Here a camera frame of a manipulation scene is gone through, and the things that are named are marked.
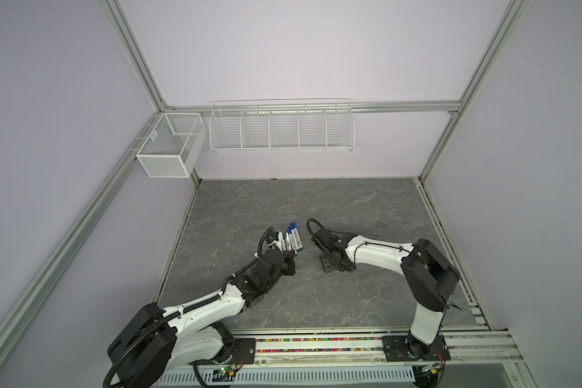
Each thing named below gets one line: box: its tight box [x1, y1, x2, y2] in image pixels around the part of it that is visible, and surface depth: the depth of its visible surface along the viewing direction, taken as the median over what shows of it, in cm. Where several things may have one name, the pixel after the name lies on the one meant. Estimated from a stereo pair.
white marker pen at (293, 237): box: [289, 223, 300, 255], surface depth 101 cm
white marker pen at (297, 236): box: [292, 221, 304, 251], surface depth 101 cm
